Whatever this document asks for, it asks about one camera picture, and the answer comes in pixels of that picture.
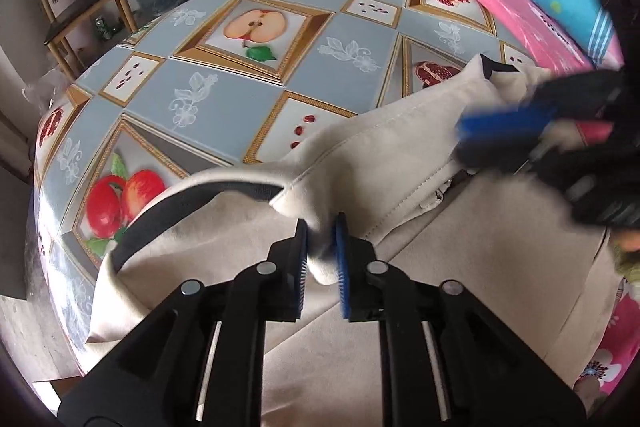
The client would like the cream zip-up jacket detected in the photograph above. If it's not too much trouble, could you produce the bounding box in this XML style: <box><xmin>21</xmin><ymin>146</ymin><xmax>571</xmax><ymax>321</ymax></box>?
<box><xmin>86</xmin><ymin>57</ymin><xmax>620</xmax><ymax>426</ymax></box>

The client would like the person's right hand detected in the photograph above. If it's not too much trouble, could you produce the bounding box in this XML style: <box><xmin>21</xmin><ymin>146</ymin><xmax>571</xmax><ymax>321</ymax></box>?
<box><xmin>611</xmin><ymin>230</ymin><xmax>640</xmax><ymax>253</ymax></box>

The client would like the pink blanket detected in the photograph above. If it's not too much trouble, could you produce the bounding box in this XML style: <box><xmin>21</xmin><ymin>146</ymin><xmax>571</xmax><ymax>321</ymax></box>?
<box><xmin>339</xmin><ymin>0</ymin><xmax>640</xmax><ymax>396</ymax></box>

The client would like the cyan dotted pillow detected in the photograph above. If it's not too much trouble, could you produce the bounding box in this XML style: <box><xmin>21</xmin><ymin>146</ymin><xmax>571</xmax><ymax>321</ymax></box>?
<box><xmin>512</xmin><ymin>0</ymin><xmax>624</xmax><ymax>70</ymax></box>

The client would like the fruit-pattern bed sheet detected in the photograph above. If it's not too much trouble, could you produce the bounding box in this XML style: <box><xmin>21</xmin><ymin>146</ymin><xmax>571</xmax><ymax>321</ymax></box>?
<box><xmin>35</xmin><ymin>0</ymin><xmax>534</xmax><ymax>371</ymax></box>

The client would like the wooden chair dark seat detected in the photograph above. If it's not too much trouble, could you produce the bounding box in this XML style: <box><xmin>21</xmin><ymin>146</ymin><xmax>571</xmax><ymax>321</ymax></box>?
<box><xmin>40</xmin><ymin>0</ymin><xmax>139</xmax><ymax>82</ymax></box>

